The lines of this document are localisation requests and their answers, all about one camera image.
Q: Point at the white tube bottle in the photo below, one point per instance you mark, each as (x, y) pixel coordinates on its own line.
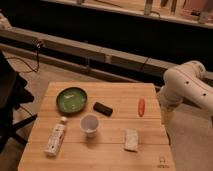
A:
(56, 138)

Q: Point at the black rectangular block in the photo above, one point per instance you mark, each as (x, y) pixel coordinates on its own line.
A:
(107, 111)

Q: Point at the orange carrot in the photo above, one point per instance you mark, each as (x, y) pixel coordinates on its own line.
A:
(141, 107)

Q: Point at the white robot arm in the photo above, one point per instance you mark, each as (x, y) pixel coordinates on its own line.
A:
(184, 81)

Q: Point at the green plate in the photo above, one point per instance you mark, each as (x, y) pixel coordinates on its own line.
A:
(71, 100)

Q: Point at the black office chair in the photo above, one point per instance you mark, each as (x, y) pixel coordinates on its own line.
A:
(12, 94)

